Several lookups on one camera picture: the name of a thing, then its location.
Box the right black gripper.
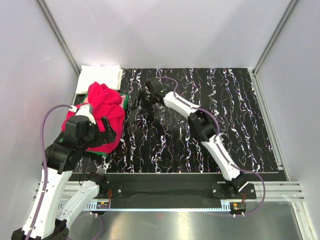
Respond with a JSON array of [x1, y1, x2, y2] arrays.
[[129, 90, 156, 117]]

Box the green plastic basket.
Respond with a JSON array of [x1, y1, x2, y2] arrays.
[[80, 93, 130, 156]]

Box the white Coca-Cola t-shirt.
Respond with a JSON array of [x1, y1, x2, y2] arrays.
[[75, 65, 123, 95]]

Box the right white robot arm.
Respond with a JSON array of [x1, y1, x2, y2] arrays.
[[131, 78, 249, 199]]

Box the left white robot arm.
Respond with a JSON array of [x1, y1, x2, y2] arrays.
[[11, 103, 116, 240]]

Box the magenta t-shirt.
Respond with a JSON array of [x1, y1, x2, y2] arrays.
[[61, 81, 126, 154]]

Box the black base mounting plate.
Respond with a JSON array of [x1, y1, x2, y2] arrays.
[[105, 173, 257, 211]]

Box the left small circuit board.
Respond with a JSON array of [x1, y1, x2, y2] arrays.
[[96, 201, 110, 210]]

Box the small circuit board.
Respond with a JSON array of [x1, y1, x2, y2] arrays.
[[232, 202, 247, 211], [96, 201, 110, 210]]

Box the right small circuit board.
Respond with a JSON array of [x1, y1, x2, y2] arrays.
[[232, 202, 247, 211]]

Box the left corner aluminium post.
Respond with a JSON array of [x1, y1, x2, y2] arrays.
[[36, 0, 83, 78]]

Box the corner aluminium post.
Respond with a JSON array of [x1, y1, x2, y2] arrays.
[[252, 0, 301, 76], [36, 0, 83, 78]]

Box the aluminium rail frame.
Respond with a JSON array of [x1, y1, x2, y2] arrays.
[[32, 181, 307, 213]]

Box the right corner aluminium post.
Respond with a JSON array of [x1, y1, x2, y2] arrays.
[[252, 0, 301, 76]]

